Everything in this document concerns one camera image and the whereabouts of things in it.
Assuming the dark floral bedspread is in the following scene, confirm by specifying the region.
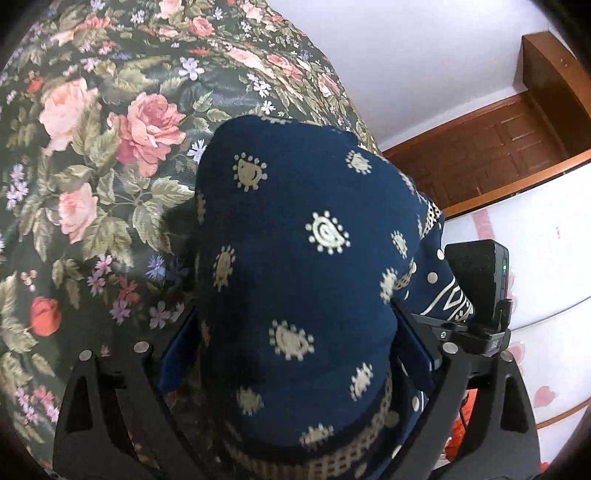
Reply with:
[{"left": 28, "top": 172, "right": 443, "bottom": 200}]
[{"left": 1, "top": 1, "right": 378, "bottom": 470}]

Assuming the navy patterned hoodie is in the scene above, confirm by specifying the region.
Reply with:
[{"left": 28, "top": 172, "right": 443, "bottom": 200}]
[{"left": 158, "top": 115, "right": 477, "bottom": 480}]

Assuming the orange jacket sleeve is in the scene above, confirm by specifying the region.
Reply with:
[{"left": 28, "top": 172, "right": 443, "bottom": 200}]
[{"left": 444, "top": 389, "right": 478, "bottom": 462}]

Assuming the white floral wardrobe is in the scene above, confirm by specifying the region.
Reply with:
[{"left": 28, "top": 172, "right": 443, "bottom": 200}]
[{"left": 444, "top": 165, "right": 591, "bottom": 462}]

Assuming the brown wooden door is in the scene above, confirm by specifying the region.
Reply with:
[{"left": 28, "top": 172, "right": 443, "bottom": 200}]
[{"left": 384, "top": 32, "right": 590, "bottom": 218}]

